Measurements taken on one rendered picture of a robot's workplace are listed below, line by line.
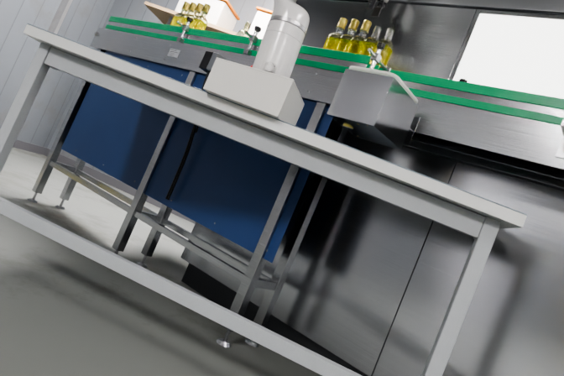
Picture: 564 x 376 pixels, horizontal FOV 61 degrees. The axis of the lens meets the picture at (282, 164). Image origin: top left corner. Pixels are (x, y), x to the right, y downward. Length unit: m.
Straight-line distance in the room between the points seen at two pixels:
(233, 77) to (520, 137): 0.86
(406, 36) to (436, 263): 0.90
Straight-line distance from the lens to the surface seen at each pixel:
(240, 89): 1.37
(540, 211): 1.73
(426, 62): 1.98
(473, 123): 1.62
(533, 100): 1.64
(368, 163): 1.30
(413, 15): 2.11
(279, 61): 1.46
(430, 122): 1.66
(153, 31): 2.66
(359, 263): 1.86
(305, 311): 1.95
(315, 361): 1.38
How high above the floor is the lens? 0.55
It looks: 4 degrees up
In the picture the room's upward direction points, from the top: 23 degrees clockwise
